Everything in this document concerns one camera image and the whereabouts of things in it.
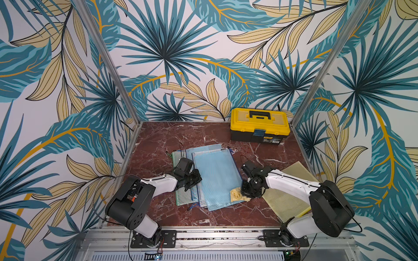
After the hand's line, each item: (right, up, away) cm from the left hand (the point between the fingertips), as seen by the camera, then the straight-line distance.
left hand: (202, 179), depth 90 cm
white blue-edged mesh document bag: (-3, +1, -9) cm, 10 cm away
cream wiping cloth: (+18, -6, -9) cm, 20 cm away
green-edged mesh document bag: (-10, -9, -3) cm, 14 cm away
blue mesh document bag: (+10, +2, +4) cm, 11 cm away
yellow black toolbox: (+34, +31, +7) cm, 46 cm away
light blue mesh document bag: (-9, +12, +10) cm, 18 cm away
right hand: (+21, -7, -5) cm, 23 cm away
